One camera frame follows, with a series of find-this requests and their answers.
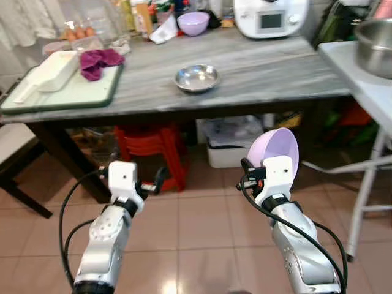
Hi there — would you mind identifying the lilac plastic bowl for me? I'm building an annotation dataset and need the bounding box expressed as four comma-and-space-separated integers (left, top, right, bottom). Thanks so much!
247, 127, 300, 183
177, 12, 211, 37

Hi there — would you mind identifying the white plastic storage box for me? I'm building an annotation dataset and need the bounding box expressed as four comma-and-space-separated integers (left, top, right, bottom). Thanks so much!
202, 116, 264, 168

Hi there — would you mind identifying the red plastic stool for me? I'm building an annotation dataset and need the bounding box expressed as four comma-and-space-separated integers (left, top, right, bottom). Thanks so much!
115, 122, 187, 192

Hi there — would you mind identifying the clear plastic jar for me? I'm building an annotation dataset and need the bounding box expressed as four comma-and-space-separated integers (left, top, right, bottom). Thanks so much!
80, 126, 120, 166

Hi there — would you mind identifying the shallow stainless steel bowl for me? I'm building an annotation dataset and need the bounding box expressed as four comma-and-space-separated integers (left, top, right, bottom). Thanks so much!
174, 64, 221, 93

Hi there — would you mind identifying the green-rimmed white cutting board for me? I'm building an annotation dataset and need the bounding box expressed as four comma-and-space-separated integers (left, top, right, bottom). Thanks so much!
0, 61, 124, 115

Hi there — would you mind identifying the dark wooden chair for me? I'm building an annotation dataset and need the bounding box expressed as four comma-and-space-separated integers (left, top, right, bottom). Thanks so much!
0, 122, 53, 219

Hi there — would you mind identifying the purple cloth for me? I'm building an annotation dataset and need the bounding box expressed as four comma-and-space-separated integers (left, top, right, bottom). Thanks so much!
79, 48, 126, 81

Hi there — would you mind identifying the crumpled grey cloth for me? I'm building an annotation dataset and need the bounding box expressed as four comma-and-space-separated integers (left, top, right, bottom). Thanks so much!
110, 38, 132, 56

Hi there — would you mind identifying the white folding table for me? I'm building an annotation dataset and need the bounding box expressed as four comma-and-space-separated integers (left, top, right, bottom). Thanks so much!
301, 42, 392, 261

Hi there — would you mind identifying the white paper with QR code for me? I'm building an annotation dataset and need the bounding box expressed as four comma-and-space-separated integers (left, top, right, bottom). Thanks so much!
149, 15, 179, 45

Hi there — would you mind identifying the long white plastic container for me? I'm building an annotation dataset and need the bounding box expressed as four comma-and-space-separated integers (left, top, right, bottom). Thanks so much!
13, 50, 80, 104

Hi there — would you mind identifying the small black item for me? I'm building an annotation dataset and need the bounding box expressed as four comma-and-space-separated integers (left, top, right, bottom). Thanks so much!
208, 11, 222, 29

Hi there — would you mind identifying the white kitchen food processor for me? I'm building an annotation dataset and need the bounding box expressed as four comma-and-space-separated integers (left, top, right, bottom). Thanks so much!
233, 0, 310, 39

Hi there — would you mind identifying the clear lidded plastic box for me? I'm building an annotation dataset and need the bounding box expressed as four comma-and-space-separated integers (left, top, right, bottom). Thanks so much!
72, 36, 105, 51

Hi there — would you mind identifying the clear glass tumbler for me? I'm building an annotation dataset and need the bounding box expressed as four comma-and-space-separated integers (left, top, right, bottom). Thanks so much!
100, 11, 123, 43

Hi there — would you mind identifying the orange sauce squeeze bottle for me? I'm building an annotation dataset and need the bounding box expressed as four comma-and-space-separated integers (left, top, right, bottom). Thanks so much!
136, 0, 154, 34

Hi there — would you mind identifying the small pink lidded jar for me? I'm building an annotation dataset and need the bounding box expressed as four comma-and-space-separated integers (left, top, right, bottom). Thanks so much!
43, 40, 71, 55

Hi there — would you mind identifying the green and red snack bag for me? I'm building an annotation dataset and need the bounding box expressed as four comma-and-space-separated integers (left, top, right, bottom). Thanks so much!
153, 0, 175, 19

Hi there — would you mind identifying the large stainless steel pot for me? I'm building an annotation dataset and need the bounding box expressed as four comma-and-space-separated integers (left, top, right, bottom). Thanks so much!
354, 18, 392, 79

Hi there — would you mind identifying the white hanging towel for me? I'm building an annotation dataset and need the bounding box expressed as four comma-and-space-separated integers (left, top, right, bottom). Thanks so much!
0, 0, 68, 50

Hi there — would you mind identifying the pink fabric item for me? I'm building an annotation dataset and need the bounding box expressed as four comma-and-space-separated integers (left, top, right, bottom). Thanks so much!
371, 0, 392, 19

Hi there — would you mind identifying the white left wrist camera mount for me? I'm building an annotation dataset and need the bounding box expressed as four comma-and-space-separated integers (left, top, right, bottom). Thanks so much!
108, 161, 140, 202

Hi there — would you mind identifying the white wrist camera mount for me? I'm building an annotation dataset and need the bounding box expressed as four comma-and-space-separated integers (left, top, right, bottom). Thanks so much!
108, 161, 140, 202
254, 156, 293, 206

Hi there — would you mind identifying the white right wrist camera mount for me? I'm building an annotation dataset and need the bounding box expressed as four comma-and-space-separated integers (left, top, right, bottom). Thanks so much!
254, 156, 293, 206

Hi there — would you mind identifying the dark wooden table frame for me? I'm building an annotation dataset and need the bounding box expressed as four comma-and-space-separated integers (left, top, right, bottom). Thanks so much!
0, 92, 356, 204

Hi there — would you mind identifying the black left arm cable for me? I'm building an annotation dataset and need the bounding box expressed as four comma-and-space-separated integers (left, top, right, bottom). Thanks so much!
58, 169, 111, 288

